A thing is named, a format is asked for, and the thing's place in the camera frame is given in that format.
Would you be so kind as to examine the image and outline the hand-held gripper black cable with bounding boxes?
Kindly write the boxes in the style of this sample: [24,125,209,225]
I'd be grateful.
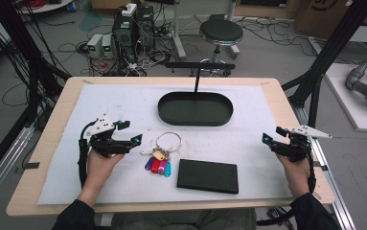
[77,119,99,190]
[256,148,318,228]

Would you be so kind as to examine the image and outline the right hand-held gripper black cable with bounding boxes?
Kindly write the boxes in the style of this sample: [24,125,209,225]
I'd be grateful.
[256,148,318,228]

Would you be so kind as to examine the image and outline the white floor board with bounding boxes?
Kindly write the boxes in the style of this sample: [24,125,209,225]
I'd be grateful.
[324,62,367,133]

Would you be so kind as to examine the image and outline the small black computer tower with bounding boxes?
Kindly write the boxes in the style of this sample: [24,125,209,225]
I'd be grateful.
[135,4,155,44]

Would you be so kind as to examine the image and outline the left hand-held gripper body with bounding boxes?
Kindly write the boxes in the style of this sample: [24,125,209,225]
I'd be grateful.
[85,113,134,158]

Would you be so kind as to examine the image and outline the white table mat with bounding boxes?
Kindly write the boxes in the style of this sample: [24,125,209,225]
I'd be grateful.
[36,83,296,206]

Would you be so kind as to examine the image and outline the key ring with coloured tags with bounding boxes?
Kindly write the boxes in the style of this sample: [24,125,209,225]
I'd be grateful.
[140,131,183,178]

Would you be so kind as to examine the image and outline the white power supply unit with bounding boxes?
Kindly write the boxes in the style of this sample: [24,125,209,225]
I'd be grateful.
[86,33,104,59]
[101,34,115,59]

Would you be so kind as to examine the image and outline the black frame post with cables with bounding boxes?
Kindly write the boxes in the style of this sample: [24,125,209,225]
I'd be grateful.
[0,0,72,128]

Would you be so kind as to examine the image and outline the black wallet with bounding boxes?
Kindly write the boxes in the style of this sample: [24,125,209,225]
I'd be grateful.
[176,158,240,196]

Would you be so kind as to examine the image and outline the cardboard box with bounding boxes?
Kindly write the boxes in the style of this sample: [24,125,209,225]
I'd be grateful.
[293,0,353,40]

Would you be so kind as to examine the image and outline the aluminium rail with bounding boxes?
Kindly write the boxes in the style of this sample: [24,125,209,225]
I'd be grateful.
[293,104,357,230]
[0,124,35,214]

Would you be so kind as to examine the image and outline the white desk leg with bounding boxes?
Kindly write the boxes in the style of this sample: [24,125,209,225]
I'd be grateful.
[171,0,188,60]

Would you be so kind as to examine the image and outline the white round table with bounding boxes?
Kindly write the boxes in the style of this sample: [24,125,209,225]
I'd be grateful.
[17,0,74,15]

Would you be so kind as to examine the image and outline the tangle of floor cables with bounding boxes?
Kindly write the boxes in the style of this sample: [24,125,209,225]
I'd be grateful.
[75,18,179,78]

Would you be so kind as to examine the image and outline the person's left hand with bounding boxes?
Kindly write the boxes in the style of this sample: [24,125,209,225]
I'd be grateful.
[79,149,126,199]

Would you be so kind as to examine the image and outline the person's right hand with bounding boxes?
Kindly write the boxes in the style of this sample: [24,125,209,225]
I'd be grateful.
[275,152,311,199]

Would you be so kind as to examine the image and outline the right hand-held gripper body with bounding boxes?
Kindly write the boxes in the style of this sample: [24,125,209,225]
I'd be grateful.
[268,124,333,162]

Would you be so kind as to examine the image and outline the large black computer tower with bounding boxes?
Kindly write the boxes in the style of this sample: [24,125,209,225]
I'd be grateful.
[111,12,140,63]

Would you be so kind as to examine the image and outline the left hand-held gripper black cable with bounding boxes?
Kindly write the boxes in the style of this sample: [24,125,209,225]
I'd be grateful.
[77,119,99,190]

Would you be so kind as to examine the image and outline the white power adapter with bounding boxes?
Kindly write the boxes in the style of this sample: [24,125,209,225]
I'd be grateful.
[121,3,138,18]

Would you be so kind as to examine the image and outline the black round stool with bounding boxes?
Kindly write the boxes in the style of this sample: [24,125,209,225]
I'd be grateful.
[190,18,244,78]

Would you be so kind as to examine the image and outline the black oval tray with hanger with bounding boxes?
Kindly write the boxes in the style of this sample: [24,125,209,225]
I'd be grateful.
[157,61,237,127]

